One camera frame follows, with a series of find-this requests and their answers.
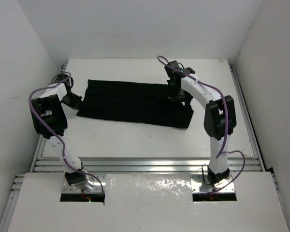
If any black t shirt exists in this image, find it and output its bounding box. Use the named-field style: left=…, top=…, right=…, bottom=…
left=77, top=80, right=194, bottom=129

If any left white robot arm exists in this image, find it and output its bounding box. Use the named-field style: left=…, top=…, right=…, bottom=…
left=29, top=72, right=89, bottom=189

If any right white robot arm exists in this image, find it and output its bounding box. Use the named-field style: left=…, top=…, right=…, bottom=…
left=165, top=60, right=237, bottom=187

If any white front cover panel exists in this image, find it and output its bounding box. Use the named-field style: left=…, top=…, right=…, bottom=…
left=9, top=172, right=288, bottom=232

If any aluminium front rail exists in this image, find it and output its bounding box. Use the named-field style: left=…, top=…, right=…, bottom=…
left=31, top=157, right=263, bottom=173

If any aluminium rail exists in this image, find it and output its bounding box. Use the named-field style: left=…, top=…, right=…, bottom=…
left=31, top=157, right=263, bottom=173
left=0, top=69, right=81, bottom=232
left=229, top=63, right=279, bottom=193

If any aluminium right side rail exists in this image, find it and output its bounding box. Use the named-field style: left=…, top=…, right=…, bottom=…
left=229, top=63, right=279, bottom=193

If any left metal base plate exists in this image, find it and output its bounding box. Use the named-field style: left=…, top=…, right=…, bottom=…
left=61, top=173, right=106, bottom=195

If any metal base plate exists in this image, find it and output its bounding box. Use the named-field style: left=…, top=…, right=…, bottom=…
left=190, top=173, right=235, bottom=194
left=61, top=173, right=106, bottom=195

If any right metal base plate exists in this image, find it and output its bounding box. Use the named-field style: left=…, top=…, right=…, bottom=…
left=190, top=173, right=235, bottom=194

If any aluminium left side rail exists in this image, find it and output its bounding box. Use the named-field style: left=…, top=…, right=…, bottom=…
left=0, top=69, right=81, bottom=232

